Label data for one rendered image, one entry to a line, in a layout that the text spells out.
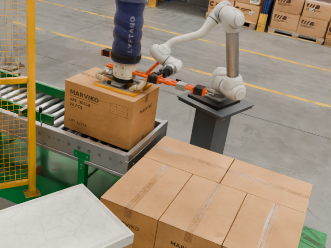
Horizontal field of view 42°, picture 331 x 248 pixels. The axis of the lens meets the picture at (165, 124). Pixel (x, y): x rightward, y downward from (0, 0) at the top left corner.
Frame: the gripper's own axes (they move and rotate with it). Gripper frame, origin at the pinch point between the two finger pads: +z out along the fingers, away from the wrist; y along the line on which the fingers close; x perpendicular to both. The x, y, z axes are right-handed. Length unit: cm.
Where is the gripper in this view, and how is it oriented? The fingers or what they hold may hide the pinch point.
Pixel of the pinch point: (157, 78)
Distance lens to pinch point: 317.0
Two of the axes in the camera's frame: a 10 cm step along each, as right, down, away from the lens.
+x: -9.1, -2.9, 3.1
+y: -1.3, 8.8, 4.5
